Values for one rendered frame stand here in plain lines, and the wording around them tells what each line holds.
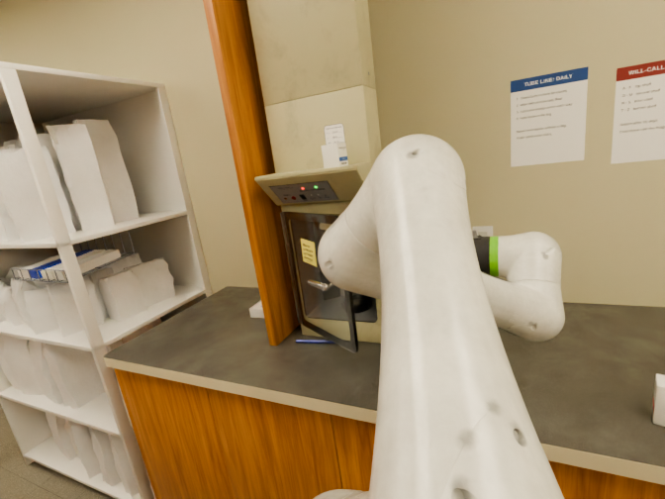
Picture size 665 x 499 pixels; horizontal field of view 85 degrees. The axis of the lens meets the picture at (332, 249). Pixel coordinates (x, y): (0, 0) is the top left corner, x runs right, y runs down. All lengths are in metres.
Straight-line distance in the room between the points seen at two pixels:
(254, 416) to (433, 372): 1.01
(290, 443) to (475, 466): 1.01
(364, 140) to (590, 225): 0.82
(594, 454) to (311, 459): 0.71
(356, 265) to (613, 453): 0.62
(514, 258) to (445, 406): 0.63
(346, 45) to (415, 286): 0.85
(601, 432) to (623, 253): 0.71
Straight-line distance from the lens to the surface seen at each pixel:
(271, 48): 1.19
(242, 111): 1.19
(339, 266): 0.54
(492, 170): 1.42
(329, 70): 1.10
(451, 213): 0.39
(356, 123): 1.05
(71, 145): 1.91
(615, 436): 0.97
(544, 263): 0.85
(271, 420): 1.21
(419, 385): 0.26
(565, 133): 1.42
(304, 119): 1.12
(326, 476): 1.24
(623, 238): 1.50
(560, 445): 0.92
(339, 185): 1.00
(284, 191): 1.09
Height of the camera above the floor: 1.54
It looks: 15 degrees down
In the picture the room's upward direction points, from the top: 8 degrees counter-clockwise
